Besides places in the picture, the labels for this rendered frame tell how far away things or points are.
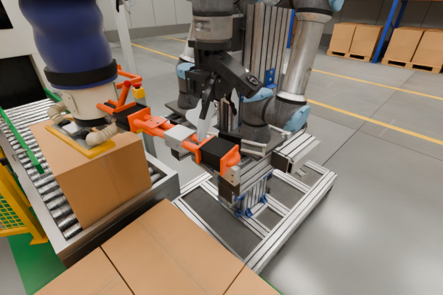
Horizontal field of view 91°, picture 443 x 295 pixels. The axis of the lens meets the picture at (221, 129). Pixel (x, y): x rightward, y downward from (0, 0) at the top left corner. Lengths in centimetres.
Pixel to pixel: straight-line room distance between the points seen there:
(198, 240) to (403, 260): 152
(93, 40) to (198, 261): 100
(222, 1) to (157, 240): 112
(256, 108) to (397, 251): 168
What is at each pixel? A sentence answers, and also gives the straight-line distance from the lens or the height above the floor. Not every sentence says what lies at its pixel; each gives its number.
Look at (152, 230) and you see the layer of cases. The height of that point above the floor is 54.
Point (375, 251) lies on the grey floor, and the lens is 215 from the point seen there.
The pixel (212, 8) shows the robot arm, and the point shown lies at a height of 158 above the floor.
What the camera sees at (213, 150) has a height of 128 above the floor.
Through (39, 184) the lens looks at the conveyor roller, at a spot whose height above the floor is 54.
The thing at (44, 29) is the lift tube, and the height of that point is 152.
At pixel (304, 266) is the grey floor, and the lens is 188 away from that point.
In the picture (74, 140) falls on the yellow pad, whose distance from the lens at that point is 96.
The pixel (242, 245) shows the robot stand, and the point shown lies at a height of 21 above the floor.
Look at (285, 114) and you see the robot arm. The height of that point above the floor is 123.
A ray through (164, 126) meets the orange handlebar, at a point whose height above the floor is 126.
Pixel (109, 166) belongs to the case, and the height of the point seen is 87.
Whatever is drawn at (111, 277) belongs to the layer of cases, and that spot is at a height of 54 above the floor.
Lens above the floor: 160
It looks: 32 degrees down
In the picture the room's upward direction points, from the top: straight up
